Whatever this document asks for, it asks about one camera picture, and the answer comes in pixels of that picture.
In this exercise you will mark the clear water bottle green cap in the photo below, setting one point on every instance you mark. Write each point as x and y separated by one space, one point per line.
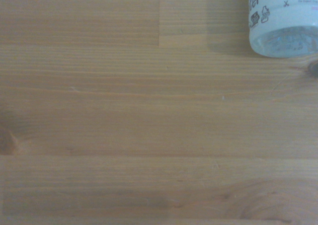
280 19

